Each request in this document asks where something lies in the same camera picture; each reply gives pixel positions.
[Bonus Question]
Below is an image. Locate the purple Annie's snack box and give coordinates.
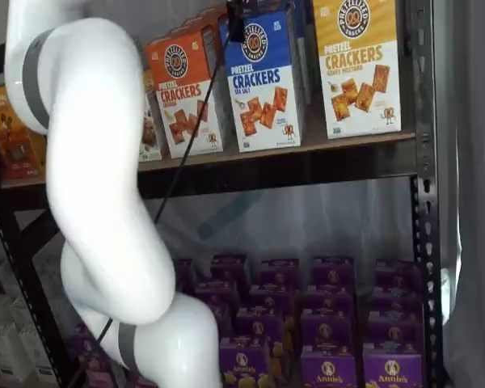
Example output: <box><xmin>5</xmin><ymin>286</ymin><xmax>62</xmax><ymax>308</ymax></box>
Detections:
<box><xmin>373</xmin><ymin>260</ymin><xmax>420</xmax><ymax>293</ymax></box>
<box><xmin>79</xmin><ymin>359</ymin><xmax>121</xmax><ymax>388</ymax></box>
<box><xmin>248</xmin><ymin>284</ymin><xmax>295</xmax><ymax>312</ymax></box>
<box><xmin>312</xmin><ymin>256</ymin><xmax>356</xmax><ymax>287</ymax></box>
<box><xmin>362</xmin><ymin>350</ymin><xmax>424</xmax><ymax>388</ymax></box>
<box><xmin>300</xmin><ymin>346</ymin><xmax>359</xmax><ymax>388</ymax></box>
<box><xmin>219</xmin><ymin>337</ymin><xmax>296</xmax><ymax>388</ymax></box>
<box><xmin>235</xmin><ymin>308</ymin><xmax>286</xmax><ymax>344</ymax></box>
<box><xmin>259</xmin><ymin>258</ymin><xmax>301</xmax><ymax>288</ymax></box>
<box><xmin>370</xmin><ymin>289</ymin><xmax>422</xmax><ymax>318</ymax></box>
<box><xmin>209</xmin><ymin>254</ymin><xmax>248</xmax><ymax>284</ymax></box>
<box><xmin>305</xmin><ymin>284</ymin><xmax>356</xmax><ymax>314</ymax></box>
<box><xmin>173</xmin><ymin>258</ymin><xmax>196</xmax><ymax>294</ymax></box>
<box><xmin>300</xmin><ymin>310</ymin><xmax>359</xmax><ymax>349</ymax></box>
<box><xmin>193</xmin><ymin>280</ymin><xmax>240</xmax><ymax>309</ymax></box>
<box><xmin>208</xmin><ymin>302</ymin><xmax>238</xmax><ymax>339</ymax></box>
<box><xmin>367</xmin><ymin>313</ymin><xmax>424</xmax><ymax>355</ymax></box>
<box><xmin>73</xmin><ymin>323</ymin><xmax>115</xmax><ymax>365</ymax></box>

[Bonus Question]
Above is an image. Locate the black metal shelf rack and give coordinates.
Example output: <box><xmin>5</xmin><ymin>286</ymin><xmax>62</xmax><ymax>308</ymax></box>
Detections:
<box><xmin>0</xmin><ymin>0</ymin><xmax>446</xmax><ymax>388</ymax></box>

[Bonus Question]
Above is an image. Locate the yellow pretzel crackers box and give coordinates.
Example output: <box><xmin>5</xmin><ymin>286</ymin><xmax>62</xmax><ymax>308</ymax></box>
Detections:
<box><xmin>311</xmin><ymin>0</ymin><xmax>403</xmax><ymax>141</ymax></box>

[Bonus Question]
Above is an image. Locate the dark orange snack box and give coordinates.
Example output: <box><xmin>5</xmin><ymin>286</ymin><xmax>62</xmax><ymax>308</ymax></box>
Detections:
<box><xmin>0</xmin><ymin>86</ymin><xmax>46</xmax><ymax>182</ymax></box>

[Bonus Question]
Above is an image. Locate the orange pretzel crackers box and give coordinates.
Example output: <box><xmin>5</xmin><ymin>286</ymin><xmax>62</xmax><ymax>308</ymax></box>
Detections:
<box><xmin>185</xmin><ymin>6</ymin><xmax>229</xmax><ymax>26</ymax></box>
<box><xmin>165</xmin><ymin>16</ymin><xmax>227</xmax><ymax>82</ymax></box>
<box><xmin>144</xmin><ymin>30</ymin><xmax>225</xmax><ymax>159</ymax></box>

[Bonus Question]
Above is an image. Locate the white backdrop sheet teal print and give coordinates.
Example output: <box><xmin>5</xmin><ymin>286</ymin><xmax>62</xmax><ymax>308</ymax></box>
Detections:
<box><xmin>143</xmin><ymin>173</ymin><xmax>415</xmax><ymax>268</ymax></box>

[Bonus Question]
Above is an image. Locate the wooden shelf board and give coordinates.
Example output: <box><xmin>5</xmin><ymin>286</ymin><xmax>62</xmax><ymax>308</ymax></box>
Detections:
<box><xmin>0</xmin><ymin>131</ymin><xmax>416</xmax><ymax>190</ymax></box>

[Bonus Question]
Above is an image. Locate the blue white pretzel crackers box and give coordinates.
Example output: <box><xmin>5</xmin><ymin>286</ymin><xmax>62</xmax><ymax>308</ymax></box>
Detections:
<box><xmin>220</xmin><ymin>8</ymin><xmax>306</xmax><ymax>154</ymax></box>

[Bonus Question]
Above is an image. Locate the Simple Mills bar box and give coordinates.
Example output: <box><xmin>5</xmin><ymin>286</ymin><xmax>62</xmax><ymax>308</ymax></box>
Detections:
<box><xmin>139</xmin><ymin>68</ymin><xmax>164</xmax><ymax>162</ymax></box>

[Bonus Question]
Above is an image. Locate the black cable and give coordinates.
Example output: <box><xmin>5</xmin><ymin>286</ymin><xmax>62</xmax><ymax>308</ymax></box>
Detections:
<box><xmin>95</xmin><ymin>38</ymin><xmax>228</xmax><ymax>344</ymax></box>

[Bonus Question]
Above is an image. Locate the white package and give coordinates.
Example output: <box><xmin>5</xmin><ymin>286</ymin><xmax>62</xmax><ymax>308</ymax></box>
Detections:
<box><xmin>7</xmin><ymin>318</ymin><xmax>54</xmax><ymax>383</ymax></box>

